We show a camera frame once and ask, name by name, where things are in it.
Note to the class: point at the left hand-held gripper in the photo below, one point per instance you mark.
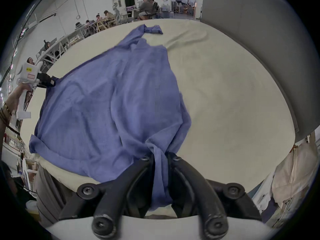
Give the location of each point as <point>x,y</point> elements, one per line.
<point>28,71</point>

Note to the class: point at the person's left forearm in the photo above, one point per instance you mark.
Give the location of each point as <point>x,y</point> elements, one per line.
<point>3,131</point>

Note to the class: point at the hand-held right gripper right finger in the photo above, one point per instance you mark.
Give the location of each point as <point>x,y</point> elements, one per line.
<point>190,179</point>

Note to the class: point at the bed with beige sheet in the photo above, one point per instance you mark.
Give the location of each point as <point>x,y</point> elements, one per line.
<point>225,96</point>

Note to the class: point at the blue shirt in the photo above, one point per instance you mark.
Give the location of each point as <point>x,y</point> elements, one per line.
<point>112,96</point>

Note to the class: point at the row of tables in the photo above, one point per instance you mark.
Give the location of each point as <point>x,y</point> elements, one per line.
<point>75,34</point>

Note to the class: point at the person's left hand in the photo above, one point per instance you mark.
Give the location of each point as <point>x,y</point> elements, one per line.
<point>15,95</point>

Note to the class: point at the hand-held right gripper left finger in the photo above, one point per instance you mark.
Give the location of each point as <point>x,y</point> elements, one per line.
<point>135,176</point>

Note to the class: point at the group of people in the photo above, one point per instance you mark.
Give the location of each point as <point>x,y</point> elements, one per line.
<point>106,15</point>
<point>147,6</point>

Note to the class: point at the grey padded headboard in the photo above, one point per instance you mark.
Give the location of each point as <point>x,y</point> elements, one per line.
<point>262,34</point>

